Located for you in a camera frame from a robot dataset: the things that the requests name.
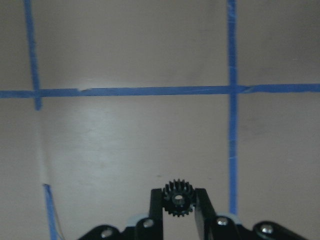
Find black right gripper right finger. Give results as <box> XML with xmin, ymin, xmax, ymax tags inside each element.
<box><xmin>194</xmin><ymin>188</ymin><xmax>216</xmax><ymax>240</ymax></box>

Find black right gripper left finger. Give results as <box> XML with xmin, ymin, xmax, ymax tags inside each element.
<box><xmin>149</xmin><ymin>188</ymin><xmax>163</xmax><ymax>218</ymax></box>

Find black bearing gear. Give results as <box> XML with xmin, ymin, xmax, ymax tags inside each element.
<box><xmin>162</xmin><ymin>179</ymin><xmax>196</xmax><ymax>217</ymax></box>

